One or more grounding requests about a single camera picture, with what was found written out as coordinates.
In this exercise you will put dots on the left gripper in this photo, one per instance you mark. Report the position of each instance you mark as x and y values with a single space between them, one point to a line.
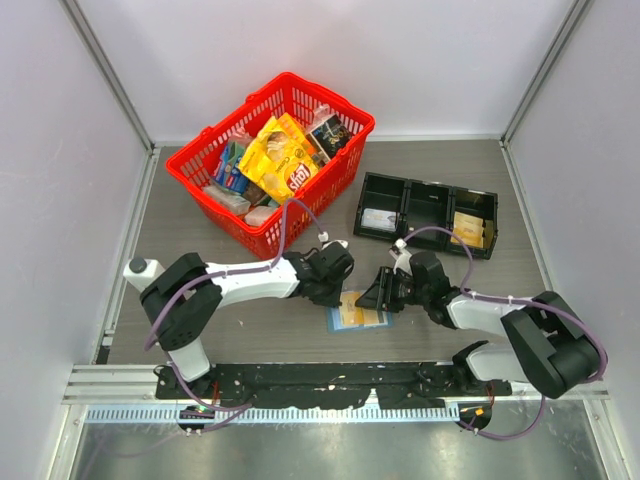
334 299

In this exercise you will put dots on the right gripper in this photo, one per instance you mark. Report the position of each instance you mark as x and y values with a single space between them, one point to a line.
381 294

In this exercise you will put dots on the blue card holder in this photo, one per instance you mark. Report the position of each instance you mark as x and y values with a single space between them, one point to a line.
333 317

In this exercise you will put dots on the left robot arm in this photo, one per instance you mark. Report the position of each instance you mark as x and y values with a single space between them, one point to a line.
180 300

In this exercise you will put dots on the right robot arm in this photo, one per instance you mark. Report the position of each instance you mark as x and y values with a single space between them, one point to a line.
542 347

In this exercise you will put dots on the white card in tray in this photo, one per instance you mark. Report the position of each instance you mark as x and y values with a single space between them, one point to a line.
377 219

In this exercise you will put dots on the pink wrapped packet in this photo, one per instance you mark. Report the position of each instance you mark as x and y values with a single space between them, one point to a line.
259 215

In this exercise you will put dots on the black three-compartment tray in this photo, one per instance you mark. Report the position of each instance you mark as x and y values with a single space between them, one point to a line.
420 203

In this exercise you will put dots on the red plastic shopping basket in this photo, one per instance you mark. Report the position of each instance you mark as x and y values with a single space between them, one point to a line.
194 164

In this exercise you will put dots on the clear wrapped packet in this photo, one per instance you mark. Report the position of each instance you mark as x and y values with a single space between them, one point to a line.
235 204

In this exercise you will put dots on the yellow Lays chips bag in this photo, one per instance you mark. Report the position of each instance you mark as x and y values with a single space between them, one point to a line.
279 159

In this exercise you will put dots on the blue green packet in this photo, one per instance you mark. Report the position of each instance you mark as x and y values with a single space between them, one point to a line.
227 173

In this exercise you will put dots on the black snack box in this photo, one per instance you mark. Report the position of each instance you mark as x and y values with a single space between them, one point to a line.
329 135

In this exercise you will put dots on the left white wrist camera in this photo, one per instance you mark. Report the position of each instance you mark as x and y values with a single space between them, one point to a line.
326 241

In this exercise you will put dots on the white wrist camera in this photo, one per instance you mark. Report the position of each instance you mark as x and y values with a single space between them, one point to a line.
401 256
326 241

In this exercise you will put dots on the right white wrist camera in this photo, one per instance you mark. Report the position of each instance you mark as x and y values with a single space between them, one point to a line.
401 256

